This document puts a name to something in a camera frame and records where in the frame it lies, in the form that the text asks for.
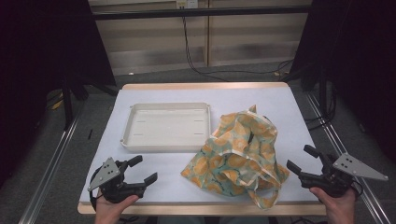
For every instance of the black horizontal metal bar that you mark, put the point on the black horizontal metal bar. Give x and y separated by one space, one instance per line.
199 12

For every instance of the white wall socket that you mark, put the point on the white wall socket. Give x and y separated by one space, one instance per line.
186 3

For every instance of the person's right hand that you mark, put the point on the person's right hand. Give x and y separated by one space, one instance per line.
337 208

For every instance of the yellow floor tape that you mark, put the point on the yellow floor tape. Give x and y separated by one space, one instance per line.
57 105

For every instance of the white plastic tray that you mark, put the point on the white plastic tray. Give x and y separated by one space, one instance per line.
166 127

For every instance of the dark curtain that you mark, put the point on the dark curtain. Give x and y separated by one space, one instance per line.
37 62
361 62

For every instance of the person's left hand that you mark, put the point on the person's left hand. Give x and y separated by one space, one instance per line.
109 211

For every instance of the metal floor rail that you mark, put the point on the metal floor rail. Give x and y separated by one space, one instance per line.
46 180
339 146

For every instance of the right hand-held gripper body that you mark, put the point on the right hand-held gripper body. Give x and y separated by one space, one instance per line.
348 166

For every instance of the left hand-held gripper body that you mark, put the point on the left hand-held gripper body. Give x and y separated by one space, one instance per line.
109 180

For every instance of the white table mat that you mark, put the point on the white table mat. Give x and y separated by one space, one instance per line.
149 174

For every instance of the small black floor object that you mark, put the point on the small black floor object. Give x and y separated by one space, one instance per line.
90 133

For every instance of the black metal stand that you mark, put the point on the black metal stand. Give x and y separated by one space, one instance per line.
67 102

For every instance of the orange patterned fabric bag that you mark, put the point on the orange patterned fabric bag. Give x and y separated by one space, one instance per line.
239 155

